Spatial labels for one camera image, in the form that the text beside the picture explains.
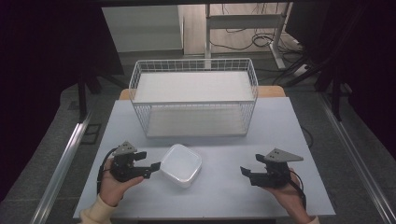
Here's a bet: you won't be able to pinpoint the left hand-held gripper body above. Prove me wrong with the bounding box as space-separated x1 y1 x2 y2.
109 140 148 183

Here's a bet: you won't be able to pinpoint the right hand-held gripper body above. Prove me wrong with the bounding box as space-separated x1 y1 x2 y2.
249 147 304 189

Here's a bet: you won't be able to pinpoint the white square bowl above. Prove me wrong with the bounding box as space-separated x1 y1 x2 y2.
160 143 204 189

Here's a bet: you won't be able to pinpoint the person's left hand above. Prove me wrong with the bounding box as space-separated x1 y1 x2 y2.
98 165 145 208

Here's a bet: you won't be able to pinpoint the person's right hand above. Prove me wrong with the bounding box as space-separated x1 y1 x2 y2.
263 168 308 220

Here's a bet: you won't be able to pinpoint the black floor plate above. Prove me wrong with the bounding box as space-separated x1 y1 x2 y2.
81 123 103 146

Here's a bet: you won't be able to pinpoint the black stand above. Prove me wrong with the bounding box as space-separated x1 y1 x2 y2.
76 69 129 123
312 59 354 123

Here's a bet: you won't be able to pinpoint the white power strip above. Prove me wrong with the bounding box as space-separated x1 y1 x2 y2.
291 63 314 78

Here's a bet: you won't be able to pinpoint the dark curtain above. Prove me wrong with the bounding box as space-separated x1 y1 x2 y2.
284 0 396 161
0 0 125 203

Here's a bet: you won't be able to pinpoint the grey cabinet panel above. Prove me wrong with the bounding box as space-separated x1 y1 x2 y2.
102 4 185 53

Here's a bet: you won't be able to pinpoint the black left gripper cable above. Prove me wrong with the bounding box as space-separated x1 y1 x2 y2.
96 147 119 195

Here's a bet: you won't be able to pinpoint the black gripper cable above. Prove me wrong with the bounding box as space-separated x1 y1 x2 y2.
288 169 308 210
96 147 119 195

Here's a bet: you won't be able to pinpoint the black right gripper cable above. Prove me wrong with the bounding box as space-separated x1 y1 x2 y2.
288 169 308 210

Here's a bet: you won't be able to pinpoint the thin black cable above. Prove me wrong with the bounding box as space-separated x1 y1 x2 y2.
300 125 315 149

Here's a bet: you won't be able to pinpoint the metal floor rail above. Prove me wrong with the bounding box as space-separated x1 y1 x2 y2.
317 92 396 224
29 106 96 224

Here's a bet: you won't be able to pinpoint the white wire basket rack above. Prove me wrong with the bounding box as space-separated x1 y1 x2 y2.
128 57 260 139

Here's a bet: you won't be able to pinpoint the black floor cables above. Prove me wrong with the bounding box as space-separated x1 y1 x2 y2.
208 27 304 54

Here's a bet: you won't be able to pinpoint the white metal desk frame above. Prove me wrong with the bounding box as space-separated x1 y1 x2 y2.
204 2 293 70

